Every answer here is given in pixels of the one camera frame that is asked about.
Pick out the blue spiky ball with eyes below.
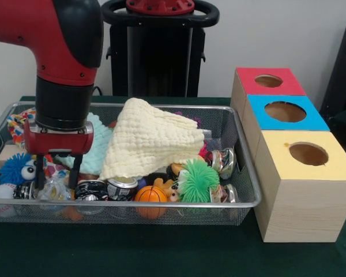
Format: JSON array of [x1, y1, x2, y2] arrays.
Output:
[[0, 152, 38, 186]]

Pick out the white toy baseball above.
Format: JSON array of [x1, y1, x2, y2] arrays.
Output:
[[0, 184, 18, 217]]

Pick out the orange toy basketball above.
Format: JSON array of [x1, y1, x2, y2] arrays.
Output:
[[134, 186, 168, 219]]

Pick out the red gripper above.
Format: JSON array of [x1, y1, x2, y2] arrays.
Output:
[[22, 119, 95, 191]]

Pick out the shallow mesh bin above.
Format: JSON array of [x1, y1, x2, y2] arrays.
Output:
[[0, 102, 262, 226]]

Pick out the green spiky ball toy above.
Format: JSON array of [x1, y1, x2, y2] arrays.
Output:
[[177, 158, 221, 204]]

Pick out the black upright panel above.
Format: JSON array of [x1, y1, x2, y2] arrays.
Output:
[[319, 18, 346, 116]]

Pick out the multicolour patterned fabric bow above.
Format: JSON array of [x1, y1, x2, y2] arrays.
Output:
[[7, 107, 37, 147]]

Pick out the wooden box with three holes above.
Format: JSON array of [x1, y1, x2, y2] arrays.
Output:
[[230, 67, 346, 244]]

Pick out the plain wooden block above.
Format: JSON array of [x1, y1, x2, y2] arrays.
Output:
[[0, 144, 28, 169]]

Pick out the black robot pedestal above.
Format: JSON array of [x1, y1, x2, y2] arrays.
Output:
[[100, 0, 220, 98]]

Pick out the cream waffle cloth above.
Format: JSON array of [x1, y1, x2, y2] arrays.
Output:
[[99, 97, 206, 181]]

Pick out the mint waffle cloth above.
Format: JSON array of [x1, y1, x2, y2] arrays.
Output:
[[57, 112, 115, 176]]

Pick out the crushed black and white can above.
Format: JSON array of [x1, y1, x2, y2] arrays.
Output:
[[74, 179, 108, 202]]

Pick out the orange plush toy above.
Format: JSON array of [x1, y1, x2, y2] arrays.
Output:
[[154, 177, 182, 203]]

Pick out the dark green tablecloth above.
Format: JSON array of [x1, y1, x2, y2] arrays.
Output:
[[0, 95, 346, 277]]

